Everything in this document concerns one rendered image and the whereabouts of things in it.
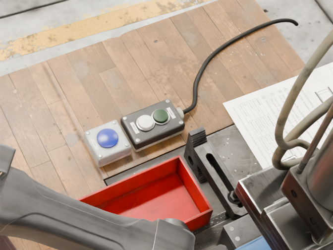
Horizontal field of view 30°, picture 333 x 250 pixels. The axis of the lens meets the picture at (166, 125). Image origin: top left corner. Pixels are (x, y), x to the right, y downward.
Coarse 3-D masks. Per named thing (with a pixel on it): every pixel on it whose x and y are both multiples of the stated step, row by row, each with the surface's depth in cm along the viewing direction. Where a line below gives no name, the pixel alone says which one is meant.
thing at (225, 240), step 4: (220, 236) 105; (224, 236) 103; (220, 240) 105; (224, 240) 103; (228, 240) 102; (216, 244) 108; (220, 244) 106; (224, 244) 104; (228, 244) 102; (228, 248) 103; (232, 248) 101
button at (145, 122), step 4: (144, 116) 117; (148, 116) 117; (140, 120) 117; (144, 120) 117; (148, 120) 117; (152, 120) 117; (140, 124) 116; (144, 124) 116; (148, 124) 116; (152, 124) 116; (144, 128) 116; (148, 128) 116
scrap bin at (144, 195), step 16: (176, 160) 111; (144, 176) 110; (160, 176) 113; (176, 176) 115; (192, 176) 109; (96, 192) 106; (112, 192) 109; (128, 192) 112; (144, 192) 112; (160, 192) 113; (176, 192) 113; (192, 192) 111; (112, 208) 110; (128, 208) 111; (144, 208) 111; (160, 208) 111; (176, 208) 111; (192, 208) 112; (208, 208) 106; (192, 224) 106
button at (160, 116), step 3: (156, 111) 118; (159, 111) 118; (162, 111) 118; (165, 111) 118; (153, 114) 118; (156, 114) 118; (159, 114) 118; (162, 114) 118; (165, 114) 118; (153, 117) 118; (156, 117) 117; (159, 117) 117; (162, 117) 117; (165, 117) 117; (156, 120) 117; (159, 120) 117; (162, 120) 117; (165, 120) 117
